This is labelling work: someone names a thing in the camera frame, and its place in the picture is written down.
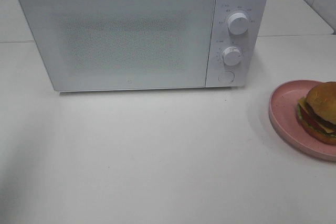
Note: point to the white round door button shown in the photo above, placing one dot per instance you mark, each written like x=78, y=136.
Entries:
x=226, y=78

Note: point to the toy burger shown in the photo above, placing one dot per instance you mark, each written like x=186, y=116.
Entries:
x=316, y=112

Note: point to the pink round plate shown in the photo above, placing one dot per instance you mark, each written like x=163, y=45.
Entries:
x=283, y=117

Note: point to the white power knob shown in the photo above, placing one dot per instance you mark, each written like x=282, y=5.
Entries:
x=238, y=23

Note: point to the white timer knob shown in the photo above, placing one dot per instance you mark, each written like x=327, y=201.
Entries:
x=232, y=56

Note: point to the white microwave door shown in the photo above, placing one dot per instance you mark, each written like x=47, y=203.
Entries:
x=99, y=45

